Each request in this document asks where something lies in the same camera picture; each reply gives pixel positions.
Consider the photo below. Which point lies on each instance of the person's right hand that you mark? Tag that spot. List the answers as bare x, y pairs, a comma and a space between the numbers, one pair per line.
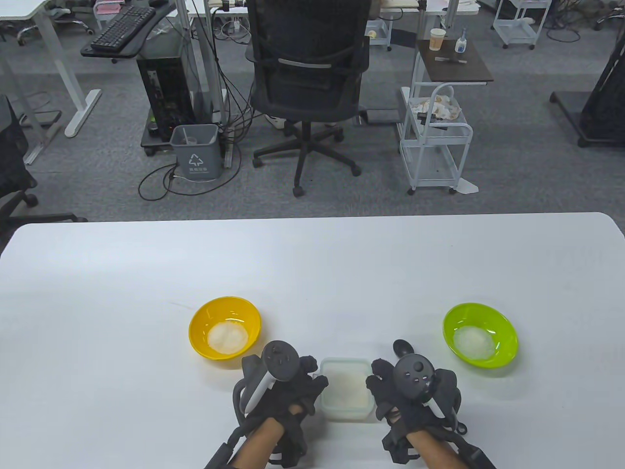
390, 391

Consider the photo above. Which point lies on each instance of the person's left hand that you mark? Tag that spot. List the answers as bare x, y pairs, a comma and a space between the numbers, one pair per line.
293, 391

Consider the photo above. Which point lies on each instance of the clear container lid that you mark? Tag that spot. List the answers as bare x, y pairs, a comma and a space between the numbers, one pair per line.
346, 386

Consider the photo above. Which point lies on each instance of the black spoon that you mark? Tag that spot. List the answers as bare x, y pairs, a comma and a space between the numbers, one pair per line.
403, 347

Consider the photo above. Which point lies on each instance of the clear plastic sugar container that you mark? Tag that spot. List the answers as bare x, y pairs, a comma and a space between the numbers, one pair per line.
346, 415

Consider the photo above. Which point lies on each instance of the small white sugar heap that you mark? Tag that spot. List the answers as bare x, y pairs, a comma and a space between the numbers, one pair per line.
472, 341
227, 337

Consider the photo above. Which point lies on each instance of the yellow bowl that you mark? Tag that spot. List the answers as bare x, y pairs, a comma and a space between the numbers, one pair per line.
207, 315

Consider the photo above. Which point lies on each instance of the green bowl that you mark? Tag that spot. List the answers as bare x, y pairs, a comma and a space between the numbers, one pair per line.
505, 332

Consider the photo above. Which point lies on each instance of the person's left forearm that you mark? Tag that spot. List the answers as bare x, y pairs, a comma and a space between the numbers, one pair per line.
259, 442

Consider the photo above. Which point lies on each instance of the person's right forearm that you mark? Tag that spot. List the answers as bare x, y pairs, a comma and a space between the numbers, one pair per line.
434, 449

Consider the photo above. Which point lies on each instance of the black and white controller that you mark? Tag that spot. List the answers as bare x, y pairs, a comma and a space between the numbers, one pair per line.
281, 361
415, 376

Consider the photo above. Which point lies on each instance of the white rolling basket cart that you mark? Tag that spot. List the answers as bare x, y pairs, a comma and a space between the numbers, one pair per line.
432, 161

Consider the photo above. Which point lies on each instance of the grey waste bin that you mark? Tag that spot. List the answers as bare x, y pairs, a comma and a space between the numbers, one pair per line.
197, 156

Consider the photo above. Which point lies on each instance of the crumpled white cloth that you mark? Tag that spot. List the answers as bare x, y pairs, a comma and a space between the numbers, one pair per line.
442, 105

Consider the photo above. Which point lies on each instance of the black mesh office chair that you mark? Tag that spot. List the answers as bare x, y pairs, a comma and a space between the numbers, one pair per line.
307, 73

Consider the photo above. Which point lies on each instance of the dark brown side table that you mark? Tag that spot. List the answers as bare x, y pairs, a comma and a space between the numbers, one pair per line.
449, 73

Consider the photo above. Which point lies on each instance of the black computer tower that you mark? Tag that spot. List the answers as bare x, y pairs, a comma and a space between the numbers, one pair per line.
163, 93

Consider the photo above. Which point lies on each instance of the dark pen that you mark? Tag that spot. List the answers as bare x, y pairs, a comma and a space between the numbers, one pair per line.
450, 59

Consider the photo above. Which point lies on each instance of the small white bottle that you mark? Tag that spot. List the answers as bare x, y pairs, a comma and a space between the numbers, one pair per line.
460, 45

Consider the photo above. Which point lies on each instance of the paper cup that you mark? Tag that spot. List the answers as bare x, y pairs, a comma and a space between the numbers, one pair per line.
437, 39

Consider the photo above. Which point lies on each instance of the black equipment stand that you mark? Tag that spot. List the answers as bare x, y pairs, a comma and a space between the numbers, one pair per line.
605, 107

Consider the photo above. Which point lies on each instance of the small white cart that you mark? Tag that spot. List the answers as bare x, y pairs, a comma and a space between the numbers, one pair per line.
381, 34

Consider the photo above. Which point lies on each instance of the black armchair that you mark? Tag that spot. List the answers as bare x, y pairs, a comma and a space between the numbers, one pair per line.
12, 156

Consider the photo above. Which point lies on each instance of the black keyboard tray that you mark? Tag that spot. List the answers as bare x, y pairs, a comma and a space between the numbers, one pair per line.
141, 45

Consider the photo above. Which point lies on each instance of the black keyboard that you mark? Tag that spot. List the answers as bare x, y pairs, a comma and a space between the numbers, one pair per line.
122, 27

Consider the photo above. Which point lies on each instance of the pink box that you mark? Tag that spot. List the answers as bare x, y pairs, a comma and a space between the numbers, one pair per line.
107, 7

